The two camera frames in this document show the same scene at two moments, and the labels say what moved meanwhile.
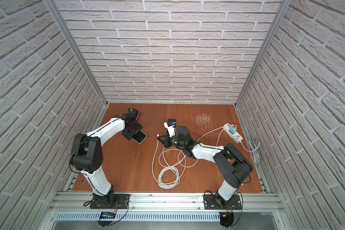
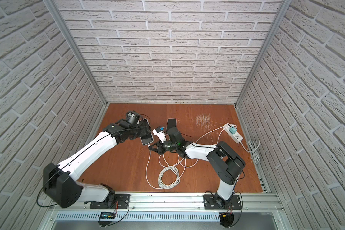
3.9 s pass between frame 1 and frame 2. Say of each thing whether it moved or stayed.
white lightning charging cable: moved
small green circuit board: stayed
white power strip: stayed
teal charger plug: stayed
